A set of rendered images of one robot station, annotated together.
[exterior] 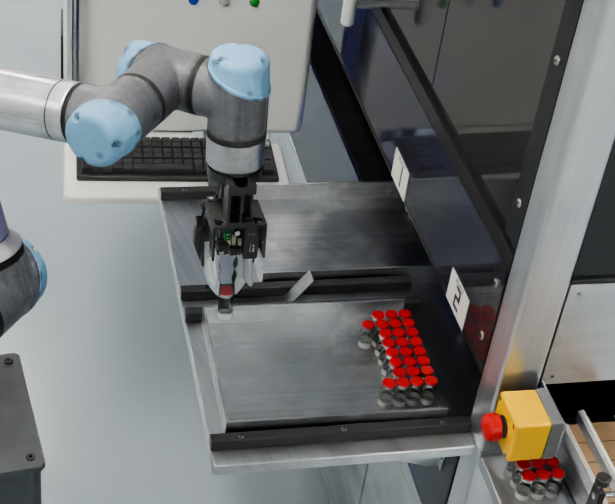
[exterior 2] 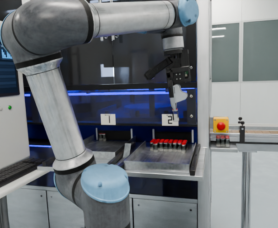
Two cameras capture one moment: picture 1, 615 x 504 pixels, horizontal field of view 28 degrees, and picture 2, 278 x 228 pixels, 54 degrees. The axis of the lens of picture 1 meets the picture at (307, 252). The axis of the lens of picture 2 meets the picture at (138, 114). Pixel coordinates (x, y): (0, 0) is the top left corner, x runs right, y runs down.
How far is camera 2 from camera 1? 1.68 m
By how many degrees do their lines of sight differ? 59
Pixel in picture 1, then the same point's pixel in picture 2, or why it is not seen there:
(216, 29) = (0, 121)
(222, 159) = (180, 41)
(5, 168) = not seen: outside the picture
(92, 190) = (0, 191)
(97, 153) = (195, 15)
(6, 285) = not seen: hidden behind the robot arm
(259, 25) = (12, 116)
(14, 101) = (154, 6)
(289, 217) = not seen: hidden behind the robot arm
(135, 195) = (17, 184)
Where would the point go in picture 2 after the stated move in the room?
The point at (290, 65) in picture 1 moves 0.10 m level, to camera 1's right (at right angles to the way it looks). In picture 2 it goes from (23, 130) to (38, 127)
